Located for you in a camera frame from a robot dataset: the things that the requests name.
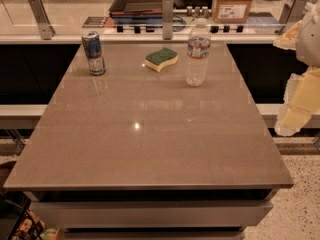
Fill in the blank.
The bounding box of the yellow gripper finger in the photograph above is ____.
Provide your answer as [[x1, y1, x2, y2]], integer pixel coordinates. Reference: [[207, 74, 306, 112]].
[[274, 68, 320, 136], [273, 21, 302, 50]]

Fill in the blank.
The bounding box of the blue silver redbull can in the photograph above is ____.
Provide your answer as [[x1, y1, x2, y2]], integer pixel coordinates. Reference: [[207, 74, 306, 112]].
[[82, 31, 106, 75]]

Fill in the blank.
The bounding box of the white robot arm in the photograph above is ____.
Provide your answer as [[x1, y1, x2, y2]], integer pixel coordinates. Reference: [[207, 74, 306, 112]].
[[273, 1, 320, 136]]

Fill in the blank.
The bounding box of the glass railing panel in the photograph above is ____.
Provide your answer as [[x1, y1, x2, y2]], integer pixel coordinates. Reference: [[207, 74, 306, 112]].
[[0, 0, 320, 37]]

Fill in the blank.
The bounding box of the brown cardboard box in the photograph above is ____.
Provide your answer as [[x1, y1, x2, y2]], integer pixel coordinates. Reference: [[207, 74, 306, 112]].
[[211, 0, 253, 23]]

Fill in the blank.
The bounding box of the clear plastic water bottle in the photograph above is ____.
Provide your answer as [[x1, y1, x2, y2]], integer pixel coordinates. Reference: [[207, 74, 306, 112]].
[[185, 18, 211, 87]]

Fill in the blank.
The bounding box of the green yellow sponge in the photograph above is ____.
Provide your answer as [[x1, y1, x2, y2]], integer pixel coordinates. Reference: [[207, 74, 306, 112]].
[[145, 48, 178, 72]]

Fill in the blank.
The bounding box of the orange black open case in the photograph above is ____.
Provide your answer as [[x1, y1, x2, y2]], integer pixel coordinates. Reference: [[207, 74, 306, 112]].
[[109, 0, 162, 16]]

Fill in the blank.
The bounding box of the grey table drawer base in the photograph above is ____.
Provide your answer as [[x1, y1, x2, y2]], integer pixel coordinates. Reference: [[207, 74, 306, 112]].
[[27, 192, 273, 240]]

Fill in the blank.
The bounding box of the colourful snack bag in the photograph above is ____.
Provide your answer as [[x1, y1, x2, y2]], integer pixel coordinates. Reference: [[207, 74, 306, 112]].
[[9, 210, 59, 240]]

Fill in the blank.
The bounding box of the right metal railing bracket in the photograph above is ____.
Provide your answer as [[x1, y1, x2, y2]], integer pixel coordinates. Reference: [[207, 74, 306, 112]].
[[279, 0, 308, 34]]

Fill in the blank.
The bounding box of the metal railing bracket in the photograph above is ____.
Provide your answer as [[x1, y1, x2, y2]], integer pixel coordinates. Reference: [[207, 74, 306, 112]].
[[162, 0, 174, 40], [28, 0, 55, 40], [279, 0, 308, 34]]

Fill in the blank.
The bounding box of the middle metal railing bracket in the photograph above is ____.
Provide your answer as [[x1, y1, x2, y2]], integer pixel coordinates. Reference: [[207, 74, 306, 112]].
[[162, 0, 174, 40]]

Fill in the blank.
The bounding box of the left metal railing bracket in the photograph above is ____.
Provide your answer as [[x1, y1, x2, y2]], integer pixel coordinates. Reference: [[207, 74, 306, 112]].
[[28, 0, 55, 40]]

